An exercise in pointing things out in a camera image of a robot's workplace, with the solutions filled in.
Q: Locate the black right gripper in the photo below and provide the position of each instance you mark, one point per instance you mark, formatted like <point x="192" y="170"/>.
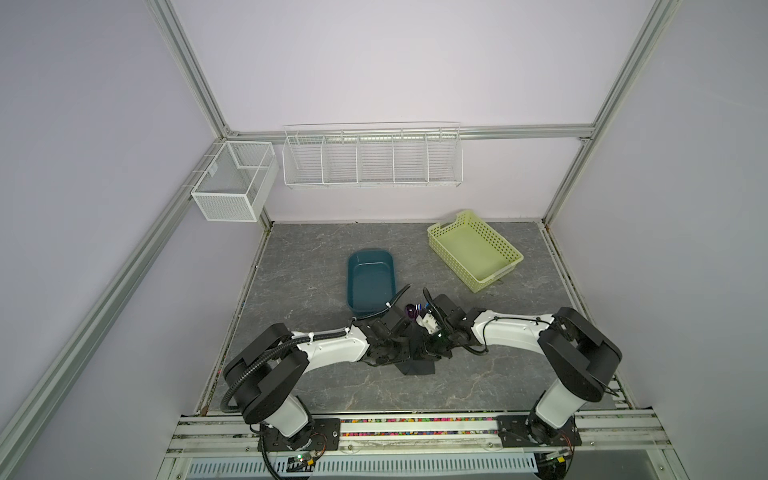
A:
<point x="430" y="352"/>

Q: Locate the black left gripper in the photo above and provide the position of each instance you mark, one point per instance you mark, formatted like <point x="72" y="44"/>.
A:
<point x="405" y="341"/>

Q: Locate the white mesh wall basket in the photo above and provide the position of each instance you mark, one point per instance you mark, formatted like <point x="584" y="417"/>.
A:
<point x="236" y="183"/>

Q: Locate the light green perforated plastic basket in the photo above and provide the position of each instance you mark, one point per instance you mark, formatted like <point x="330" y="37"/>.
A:
<point x="473" y="250"/>

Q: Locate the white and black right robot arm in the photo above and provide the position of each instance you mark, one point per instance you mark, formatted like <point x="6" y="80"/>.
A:
<point x="583" y="359"/>

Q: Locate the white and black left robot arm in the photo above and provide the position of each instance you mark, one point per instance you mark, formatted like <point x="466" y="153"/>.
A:
<point x="261" y="379"/>

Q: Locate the purple metallic spoon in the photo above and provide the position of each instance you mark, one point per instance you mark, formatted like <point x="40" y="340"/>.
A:
<point x="411" y="311"/>

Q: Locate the teal plastic cutlery bin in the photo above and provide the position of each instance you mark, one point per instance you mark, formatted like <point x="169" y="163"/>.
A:
<point x="371" y="281"/>

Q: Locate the white wire wall rack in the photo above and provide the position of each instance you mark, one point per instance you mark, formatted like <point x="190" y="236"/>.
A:
<point x="373" y="154"/>

